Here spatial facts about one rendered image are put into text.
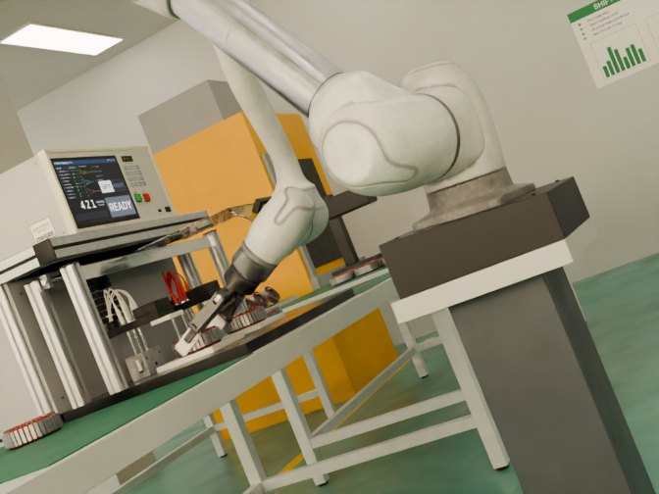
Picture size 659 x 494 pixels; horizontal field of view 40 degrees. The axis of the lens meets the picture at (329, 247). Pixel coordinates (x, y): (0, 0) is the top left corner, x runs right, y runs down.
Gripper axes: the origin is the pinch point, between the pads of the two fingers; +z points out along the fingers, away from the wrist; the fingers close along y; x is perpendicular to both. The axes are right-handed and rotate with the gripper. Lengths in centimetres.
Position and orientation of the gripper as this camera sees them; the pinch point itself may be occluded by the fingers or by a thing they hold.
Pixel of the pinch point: (197, 340)
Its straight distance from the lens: 201.8
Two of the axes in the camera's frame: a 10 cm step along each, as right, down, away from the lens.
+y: 3.4, -1.3, 9.3
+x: -7.4, -6.4, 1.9
